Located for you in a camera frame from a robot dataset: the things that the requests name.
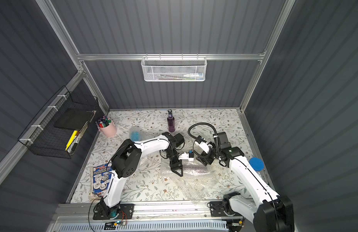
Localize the dark purple labelled bottle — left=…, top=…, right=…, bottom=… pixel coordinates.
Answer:
left=183, top=165, right=210, bottom=176

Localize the purple liquid glass bottle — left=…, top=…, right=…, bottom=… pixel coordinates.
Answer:
left=167, top=109, right=176, bottom=133

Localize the blue liquid glass bottle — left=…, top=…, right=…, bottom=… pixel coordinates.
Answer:
left=130, top=131, right=141, bottom=142

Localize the bubble wrap sheet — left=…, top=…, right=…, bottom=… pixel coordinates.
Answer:
left=129, top=126, right=160, bottom=176
left=153, top=157, right=247, bottom=202

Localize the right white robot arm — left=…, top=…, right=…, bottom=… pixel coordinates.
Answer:
left=195, top=132, right=295, bottom=232

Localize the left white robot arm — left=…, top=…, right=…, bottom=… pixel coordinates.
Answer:
left=97, top=132, right=185, bottom=218

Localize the blue-lid pencil jar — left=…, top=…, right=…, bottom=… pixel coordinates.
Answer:
left=249, top=157, right=265, bottom=172

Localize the pink marker cup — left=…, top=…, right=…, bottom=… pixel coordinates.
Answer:
left=96, top=116, right=117, bottom=138

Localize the blue sticker sheet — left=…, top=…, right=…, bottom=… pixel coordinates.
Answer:
left=91, top=163, right=112, bottom=197

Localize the yellow highlighter in basket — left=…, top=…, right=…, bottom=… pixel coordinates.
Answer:
left=65, top=130, right=79, bottom=151

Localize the black notebook in basket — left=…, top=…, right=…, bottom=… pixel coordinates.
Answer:
left=54, top=108, right=94, bottom=131

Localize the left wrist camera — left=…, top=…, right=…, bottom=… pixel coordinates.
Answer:
left=179, top=150, right=194, bottom=161

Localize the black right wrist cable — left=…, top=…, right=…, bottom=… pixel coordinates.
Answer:
left=187, top=122, right=220, bottom=159

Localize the aluminium front rail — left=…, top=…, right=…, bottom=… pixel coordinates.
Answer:
left=52, top=198, right=290, bottom=221

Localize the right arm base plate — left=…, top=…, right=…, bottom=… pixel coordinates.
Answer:
left=207, top=201, right=242, bottom=217

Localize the white ventilated cable duct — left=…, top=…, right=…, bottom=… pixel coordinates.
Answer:
left=58, top=220, right=229, bottom=232

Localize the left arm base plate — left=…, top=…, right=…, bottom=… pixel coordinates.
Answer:
left=93, top=203, right=135, bottom=220

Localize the white wire wall basket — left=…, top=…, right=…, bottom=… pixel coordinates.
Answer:
left=141, top=57, right=208, bottom=82

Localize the black wire wall basket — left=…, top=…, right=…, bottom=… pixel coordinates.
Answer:
left=18, top=87, right=99, bottom=159

